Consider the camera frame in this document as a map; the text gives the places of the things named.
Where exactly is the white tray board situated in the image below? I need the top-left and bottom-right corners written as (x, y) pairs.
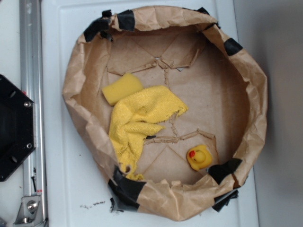
top-left (41, 0), bottom-right (259, 227)

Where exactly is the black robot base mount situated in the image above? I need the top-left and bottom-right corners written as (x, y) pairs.
top-left (0, 75), bottom-right (35, 182)

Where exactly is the yellow sponge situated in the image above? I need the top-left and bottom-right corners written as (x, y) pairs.
top-left (102, 73), bottom-right (144, 106)

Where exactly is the yellow rubber duck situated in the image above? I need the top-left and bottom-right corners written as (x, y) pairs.
top-left (187, 144), bottom-right (213, 171)

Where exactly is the aluminium extrusion rail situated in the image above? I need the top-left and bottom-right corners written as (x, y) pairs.
top-left (19, 0), bottom-right (48, 227)

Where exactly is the metal corner bracket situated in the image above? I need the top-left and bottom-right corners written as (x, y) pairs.
top-left (13, 195), bottom-right (44, 227)

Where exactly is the brown paper bag bin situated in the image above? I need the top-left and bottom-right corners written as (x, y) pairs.
top-left (62, 6), bottom-right (267, 221)

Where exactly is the yellow cloth towel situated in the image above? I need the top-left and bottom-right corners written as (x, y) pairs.
top-left (108, 86), bottom-right (188, 181)

